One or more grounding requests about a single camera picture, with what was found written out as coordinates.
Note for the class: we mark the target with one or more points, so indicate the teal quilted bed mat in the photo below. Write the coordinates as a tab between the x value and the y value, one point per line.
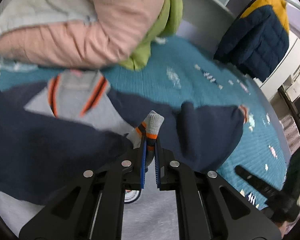
178	72

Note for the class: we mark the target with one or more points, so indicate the yellow navy puffer jacket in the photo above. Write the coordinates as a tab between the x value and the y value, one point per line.
257	40

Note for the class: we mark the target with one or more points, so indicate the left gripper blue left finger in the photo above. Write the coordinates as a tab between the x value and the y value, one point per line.
143	161

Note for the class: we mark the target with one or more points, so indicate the grey navy varsity jacket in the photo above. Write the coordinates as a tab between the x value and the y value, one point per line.
52	132

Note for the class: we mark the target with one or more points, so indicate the pink green folded duvet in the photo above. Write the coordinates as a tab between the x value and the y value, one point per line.
122	34

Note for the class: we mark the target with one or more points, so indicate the light grey pillow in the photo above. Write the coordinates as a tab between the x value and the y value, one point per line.
25	13

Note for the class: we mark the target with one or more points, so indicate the purple wall shelf unit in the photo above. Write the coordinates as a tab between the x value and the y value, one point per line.
206	21

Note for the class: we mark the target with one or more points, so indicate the dark desk with items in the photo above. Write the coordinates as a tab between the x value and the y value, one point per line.
286	103

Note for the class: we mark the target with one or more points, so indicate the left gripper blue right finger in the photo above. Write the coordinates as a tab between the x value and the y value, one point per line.
157	162

